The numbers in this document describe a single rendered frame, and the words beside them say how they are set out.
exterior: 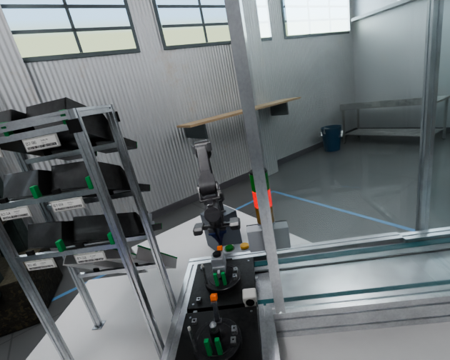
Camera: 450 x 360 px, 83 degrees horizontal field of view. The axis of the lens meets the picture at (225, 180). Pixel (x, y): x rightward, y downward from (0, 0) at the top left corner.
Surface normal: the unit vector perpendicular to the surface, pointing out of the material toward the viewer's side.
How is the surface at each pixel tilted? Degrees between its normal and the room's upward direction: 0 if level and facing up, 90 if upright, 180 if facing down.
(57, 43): 90
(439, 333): 0
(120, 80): 90
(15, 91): 90
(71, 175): 65
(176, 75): 90
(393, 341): 0
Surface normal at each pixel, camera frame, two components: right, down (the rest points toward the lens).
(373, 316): -0.05, 0.33
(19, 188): -0.28, -0.07
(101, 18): 0.56, 0.16
